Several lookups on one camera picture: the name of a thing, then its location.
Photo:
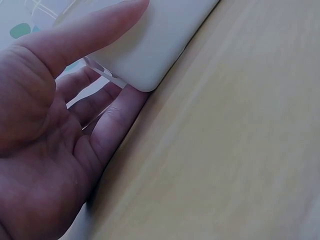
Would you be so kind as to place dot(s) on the cream white slab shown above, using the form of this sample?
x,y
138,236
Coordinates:
x,y
155,47

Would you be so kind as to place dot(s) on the clear plastic case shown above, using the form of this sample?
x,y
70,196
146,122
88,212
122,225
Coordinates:
x,y
106,73

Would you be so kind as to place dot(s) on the person's left hand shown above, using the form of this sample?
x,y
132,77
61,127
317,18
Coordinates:
x,y
32,155

